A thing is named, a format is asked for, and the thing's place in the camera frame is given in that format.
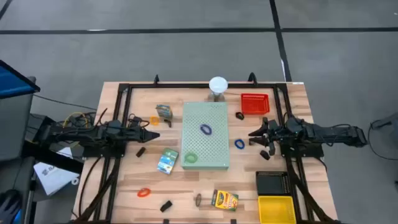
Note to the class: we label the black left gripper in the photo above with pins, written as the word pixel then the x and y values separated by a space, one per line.
pixel 133 134

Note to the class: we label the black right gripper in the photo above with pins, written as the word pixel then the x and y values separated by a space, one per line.
pixel 276 133

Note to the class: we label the Crayola crayon box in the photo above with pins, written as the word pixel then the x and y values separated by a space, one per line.
pixel 168 161
pixel 163 111
pixel 224 200

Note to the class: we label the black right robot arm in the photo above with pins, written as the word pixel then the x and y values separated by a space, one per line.
pixel 329 132

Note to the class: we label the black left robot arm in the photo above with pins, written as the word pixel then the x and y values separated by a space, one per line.
pixel 77 137

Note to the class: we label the red plastic basket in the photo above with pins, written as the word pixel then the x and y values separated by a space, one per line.
pixel 255 104

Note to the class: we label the green perforated metal shelf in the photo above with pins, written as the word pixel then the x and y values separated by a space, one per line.
pixel 214 146

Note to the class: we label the black plastic basket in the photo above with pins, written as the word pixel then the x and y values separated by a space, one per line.
pixel 273 183

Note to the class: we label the white lamp with brass stem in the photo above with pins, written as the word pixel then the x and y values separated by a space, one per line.
pixel 218 84

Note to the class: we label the yellow plastic basket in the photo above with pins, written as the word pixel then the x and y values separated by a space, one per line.
pixel 276 210

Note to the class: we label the small white paper sheet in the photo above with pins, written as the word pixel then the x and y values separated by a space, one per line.
pixel 65 152

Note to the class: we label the large white paper sheet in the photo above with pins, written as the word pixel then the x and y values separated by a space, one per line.
pixel 53 179

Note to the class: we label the grey stand leg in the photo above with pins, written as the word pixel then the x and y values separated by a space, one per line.
pixel 391 119

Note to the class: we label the black side table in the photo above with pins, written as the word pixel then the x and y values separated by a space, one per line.
pixel 18 174

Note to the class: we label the monitor with blue screen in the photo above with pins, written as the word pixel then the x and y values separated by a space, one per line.
pixel 12 82

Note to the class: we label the person's hand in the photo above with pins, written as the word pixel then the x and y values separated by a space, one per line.
pixel 9 205

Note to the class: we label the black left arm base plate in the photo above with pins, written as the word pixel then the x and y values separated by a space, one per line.
pixel 102 152

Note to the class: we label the black frame foot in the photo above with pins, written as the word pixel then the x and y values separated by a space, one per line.
pixel 156 80
pixel 252 78

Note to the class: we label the black aluminium table frame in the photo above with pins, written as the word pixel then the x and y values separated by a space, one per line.
pixel 202 85

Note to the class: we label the black frame clamp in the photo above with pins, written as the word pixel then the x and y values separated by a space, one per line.
pixel 166 221
pixel 233 221

